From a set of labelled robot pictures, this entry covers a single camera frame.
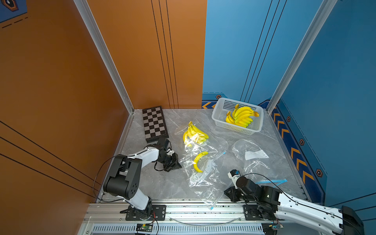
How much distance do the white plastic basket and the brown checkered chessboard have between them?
0.38 meters

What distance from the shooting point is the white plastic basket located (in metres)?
1.01

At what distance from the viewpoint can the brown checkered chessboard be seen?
1.02 meters
